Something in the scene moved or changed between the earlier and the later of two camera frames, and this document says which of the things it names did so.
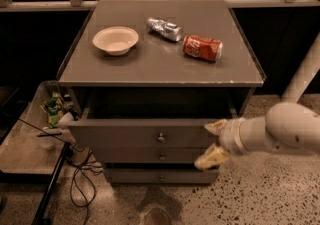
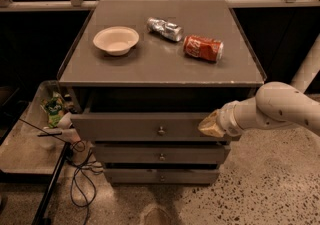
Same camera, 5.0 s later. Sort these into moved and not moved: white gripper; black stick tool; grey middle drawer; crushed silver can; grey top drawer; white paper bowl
Moved: grey top drawer; white gripper
Not moved: black stick tool; crushed silver can; grey middle drawer; white paper bowl
